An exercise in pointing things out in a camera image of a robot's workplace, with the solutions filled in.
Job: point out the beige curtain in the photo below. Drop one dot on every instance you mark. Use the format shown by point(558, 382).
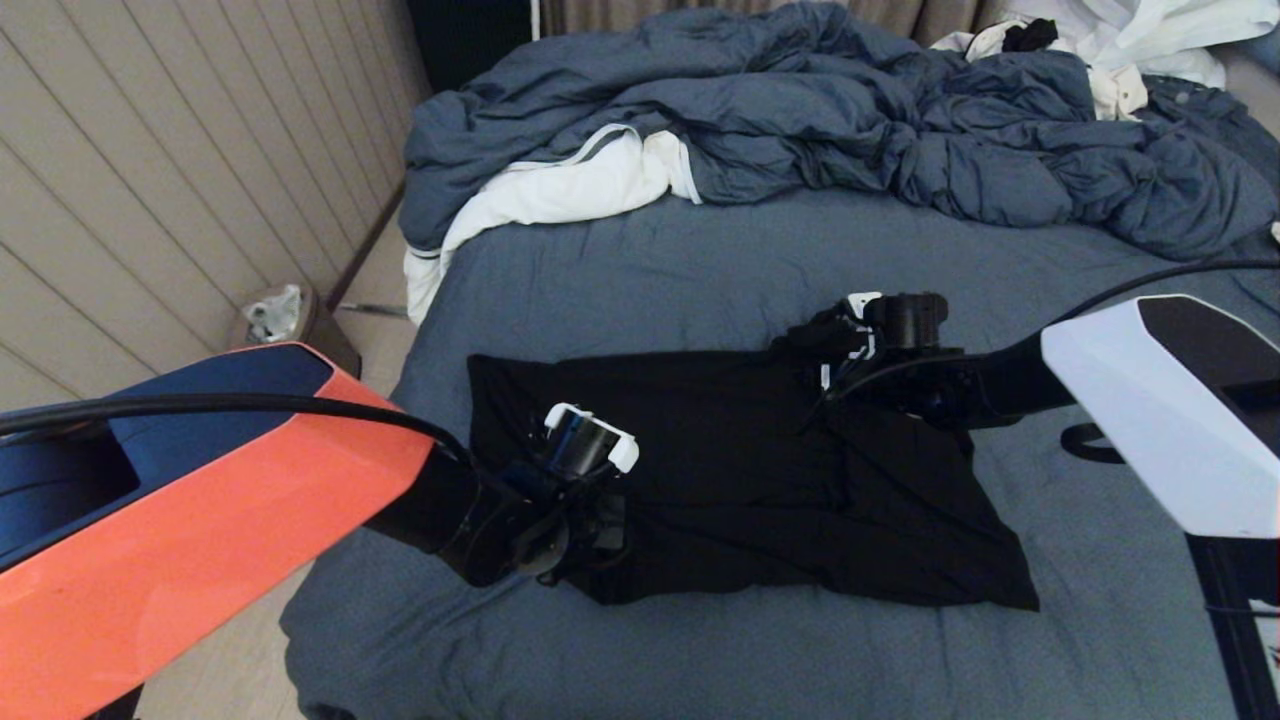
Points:
point(600, 15)

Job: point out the cream buttoned shirt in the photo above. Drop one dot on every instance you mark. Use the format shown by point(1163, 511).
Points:
point(1116, 93)

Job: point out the black t-shirt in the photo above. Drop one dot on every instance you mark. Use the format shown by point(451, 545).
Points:
point(800, 480)

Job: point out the white quilt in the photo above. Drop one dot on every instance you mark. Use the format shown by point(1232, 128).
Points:
point(560, 188)

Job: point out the dark cabinet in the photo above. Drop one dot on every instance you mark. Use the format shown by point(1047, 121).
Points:
point(465, 45)

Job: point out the crumpled blue duvet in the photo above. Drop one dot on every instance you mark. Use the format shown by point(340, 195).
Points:
point(800, 105)

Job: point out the blue pillow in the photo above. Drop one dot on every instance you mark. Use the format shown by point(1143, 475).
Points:
point(1266, 48)

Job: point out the small black garment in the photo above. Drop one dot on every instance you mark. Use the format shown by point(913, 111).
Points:
point(1028, 35)

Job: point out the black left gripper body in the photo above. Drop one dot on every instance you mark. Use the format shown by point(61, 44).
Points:
point(575, 530)

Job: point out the white crumpled garment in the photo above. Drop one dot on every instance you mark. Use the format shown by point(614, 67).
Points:
point(1150, 28)

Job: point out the brown trash bin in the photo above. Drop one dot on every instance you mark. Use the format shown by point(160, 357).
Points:
point(335, 345)

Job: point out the bed with blue sheet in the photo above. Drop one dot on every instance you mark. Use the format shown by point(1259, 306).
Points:
point(650, 280)

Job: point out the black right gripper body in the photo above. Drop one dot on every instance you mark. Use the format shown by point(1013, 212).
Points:
point(900, 385)

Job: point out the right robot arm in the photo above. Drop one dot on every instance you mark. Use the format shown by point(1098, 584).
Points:
point(1150, 400)

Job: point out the dark blue denim garment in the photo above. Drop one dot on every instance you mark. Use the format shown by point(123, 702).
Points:
point(1205, 108)

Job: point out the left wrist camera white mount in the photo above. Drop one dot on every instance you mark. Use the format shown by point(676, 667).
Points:
point(620, 450)

